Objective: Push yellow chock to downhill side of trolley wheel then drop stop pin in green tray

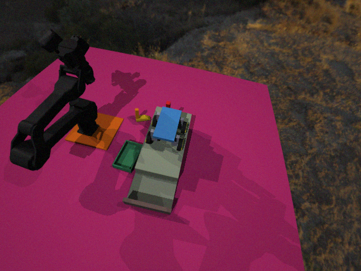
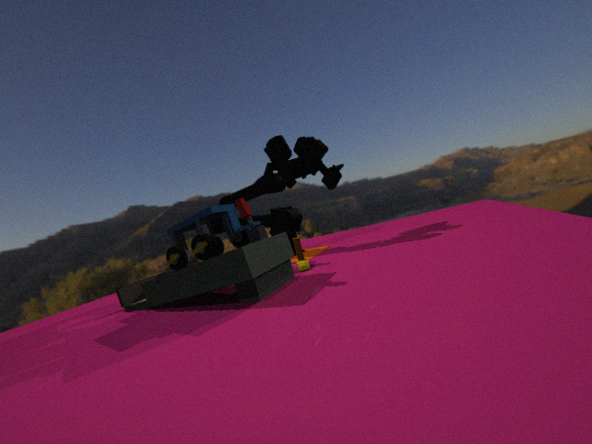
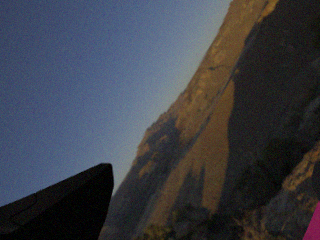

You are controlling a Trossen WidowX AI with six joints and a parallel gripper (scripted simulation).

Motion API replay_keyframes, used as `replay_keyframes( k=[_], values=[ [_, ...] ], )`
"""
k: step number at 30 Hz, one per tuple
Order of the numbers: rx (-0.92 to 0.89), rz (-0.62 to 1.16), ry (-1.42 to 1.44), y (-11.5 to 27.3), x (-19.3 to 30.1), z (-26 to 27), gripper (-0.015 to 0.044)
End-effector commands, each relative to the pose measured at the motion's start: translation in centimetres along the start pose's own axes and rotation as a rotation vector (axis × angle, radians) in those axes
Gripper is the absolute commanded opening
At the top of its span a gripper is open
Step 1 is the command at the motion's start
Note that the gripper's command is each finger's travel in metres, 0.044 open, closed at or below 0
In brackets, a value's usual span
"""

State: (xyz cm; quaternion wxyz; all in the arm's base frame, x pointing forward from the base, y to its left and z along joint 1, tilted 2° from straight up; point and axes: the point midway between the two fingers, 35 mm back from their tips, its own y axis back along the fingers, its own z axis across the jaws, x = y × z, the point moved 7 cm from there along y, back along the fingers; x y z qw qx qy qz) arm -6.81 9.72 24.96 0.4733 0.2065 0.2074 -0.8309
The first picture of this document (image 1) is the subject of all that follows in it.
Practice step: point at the grey ramp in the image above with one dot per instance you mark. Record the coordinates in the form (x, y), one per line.
(157, 171)

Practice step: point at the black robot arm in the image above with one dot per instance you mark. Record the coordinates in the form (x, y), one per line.
(33, 153)

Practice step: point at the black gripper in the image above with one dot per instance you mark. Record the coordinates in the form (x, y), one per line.
(50, 41)

